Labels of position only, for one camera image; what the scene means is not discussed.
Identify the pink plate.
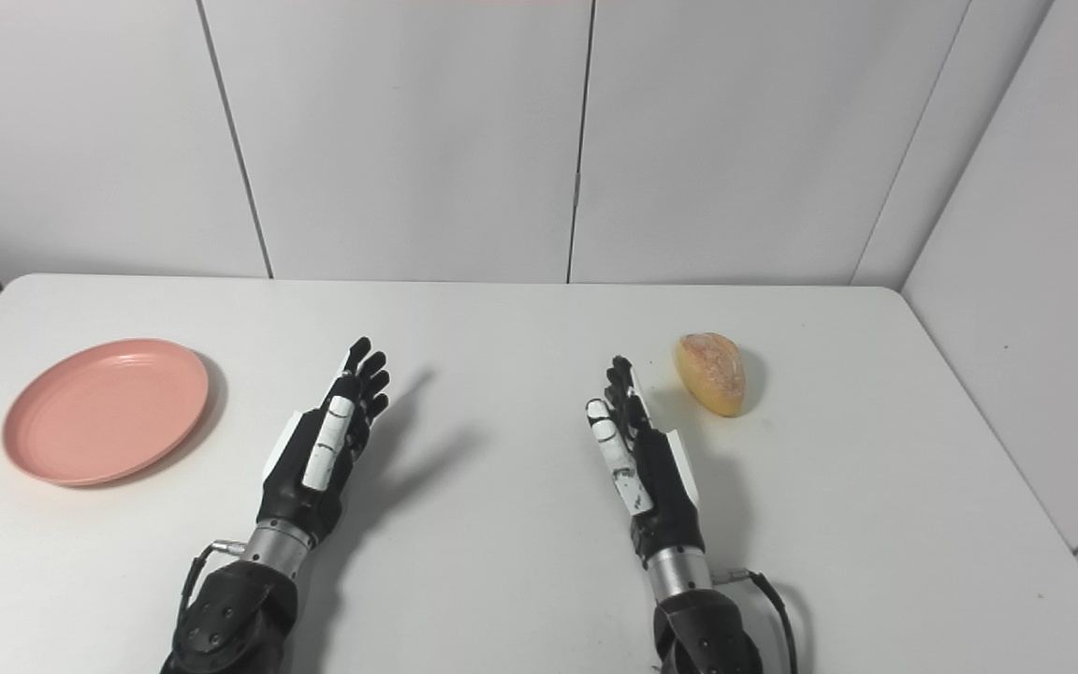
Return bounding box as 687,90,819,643
2,338,211,487

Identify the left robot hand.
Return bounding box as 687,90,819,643
256,337,391,548

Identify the bread roll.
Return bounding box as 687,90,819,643
673,332,747,418

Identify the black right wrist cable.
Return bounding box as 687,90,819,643
709,567,798,674

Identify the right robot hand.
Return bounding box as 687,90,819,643
585,355,706,568

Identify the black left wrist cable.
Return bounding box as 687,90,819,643
179,538,250,630

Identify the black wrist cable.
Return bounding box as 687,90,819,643
709,567,798,674
179,538,250,630

